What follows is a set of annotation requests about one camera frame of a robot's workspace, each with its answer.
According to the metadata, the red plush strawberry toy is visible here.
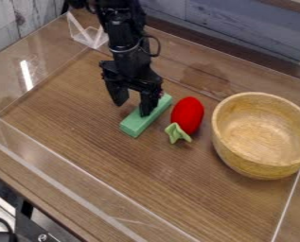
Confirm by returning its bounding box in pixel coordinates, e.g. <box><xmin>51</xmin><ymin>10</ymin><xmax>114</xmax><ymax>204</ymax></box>
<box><xmin>165</xmin><ymin>96</ymin><xmax>205</xmax><ymax>144</ymax></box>

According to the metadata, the clear acrylic corner bracket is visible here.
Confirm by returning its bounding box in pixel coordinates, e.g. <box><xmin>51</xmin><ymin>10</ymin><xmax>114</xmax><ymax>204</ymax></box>
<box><xmin>66</xmin><ymin>12</ymin><xmax>109</xmax><ymax>49</ymax></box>

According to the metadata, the black cable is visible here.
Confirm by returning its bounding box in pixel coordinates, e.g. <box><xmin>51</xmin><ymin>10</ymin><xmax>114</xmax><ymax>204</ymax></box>
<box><xmin>0</xmin><ymin>216</ymin><xmax>18</xmax><ymax>242</ymax></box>

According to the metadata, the green rectangular foam block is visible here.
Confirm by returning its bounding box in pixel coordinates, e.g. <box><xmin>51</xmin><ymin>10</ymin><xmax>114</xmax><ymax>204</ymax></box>
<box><xmin>120</xmin><ymin>94</ymin><xmax>173</xmax><ymax>138</ymax></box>

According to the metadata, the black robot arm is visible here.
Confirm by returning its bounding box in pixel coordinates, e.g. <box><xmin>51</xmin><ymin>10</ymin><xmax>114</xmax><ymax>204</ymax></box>
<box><xmin>66</xmin><ymin>0</ymin><xmax>164</xmax><ymax>117</ymax></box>

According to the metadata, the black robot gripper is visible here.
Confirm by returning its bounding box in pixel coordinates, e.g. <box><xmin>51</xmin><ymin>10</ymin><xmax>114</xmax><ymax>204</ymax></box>
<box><xmin>100</xmin><ymin>37</ymin><xmax>162</xmax><ymax>117</ymax></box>

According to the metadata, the brown wooden bowl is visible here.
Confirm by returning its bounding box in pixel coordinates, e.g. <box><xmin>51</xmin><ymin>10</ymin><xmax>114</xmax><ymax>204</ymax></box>
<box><xmin>212</xmin><ymin>92</ymin><xmax>300</xmax><ymax>180</ymax></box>

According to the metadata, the clear acrylic tray wall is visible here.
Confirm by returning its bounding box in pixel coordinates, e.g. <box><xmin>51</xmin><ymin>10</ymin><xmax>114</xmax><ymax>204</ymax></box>
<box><xmin>0</xmin><ymin>119</ymin><xmax>300</xmax><ymax>242</ymax></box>

